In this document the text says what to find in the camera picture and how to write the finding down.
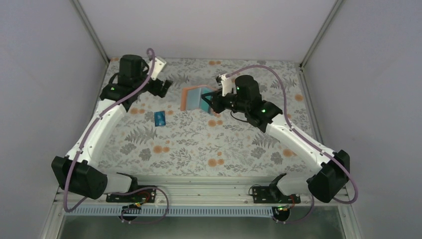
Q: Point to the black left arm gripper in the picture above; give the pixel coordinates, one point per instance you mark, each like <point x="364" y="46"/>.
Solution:
<point x="156" y="91"/>

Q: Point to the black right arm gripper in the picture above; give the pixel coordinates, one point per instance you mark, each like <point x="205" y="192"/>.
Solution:
<point x="217" y="105"/>

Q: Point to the pink leather card holder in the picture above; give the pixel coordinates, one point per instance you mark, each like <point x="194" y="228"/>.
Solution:
<point x="191" y="98"/>

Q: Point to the blue credit card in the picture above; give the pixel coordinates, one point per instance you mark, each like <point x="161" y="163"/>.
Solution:
<point x="159" y="118"/>

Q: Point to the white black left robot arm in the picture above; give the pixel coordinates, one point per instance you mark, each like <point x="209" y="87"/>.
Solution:
<point x="77" y="172"/>

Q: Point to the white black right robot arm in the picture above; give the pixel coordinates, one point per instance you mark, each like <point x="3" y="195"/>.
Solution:
<point x="327" y="169"/>

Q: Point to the floral patterned table mat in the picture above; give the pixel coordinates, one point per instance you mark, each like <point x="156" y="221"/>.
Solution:
<point x="195" y="143"/>

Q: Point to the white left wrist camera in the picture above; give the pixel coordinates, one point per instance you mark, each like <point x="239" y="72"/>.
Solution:
<point x="156" y="67"/>

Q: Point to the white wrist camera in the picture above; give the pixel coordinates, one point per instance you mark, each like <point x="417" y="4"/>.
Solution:
<point x="226" y="84"/>
<point x="156" y="67"/>

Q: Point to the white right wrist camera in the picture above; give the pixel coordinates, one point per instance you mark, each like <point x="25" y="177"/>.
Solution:
<point x="226" y="84"/>

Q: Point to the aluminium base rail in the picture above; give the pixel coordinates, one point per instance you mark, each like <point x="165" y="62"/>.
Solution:
<point x="192" y="197"/>

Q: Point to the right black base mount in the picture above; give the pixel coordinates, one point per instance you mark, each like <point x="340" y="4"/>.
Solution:
<point x="272" y="195"/>

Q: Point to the left aluminium frame post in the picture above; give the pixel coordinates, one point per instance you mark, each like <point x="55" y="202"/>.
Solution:
<point x="89" y="28"/>

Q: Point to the aluminium frame post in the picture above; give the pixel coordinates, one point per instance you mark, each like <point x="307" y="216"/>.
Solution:
<point x="320" y="34"/>
<point x="89" y="28"/>

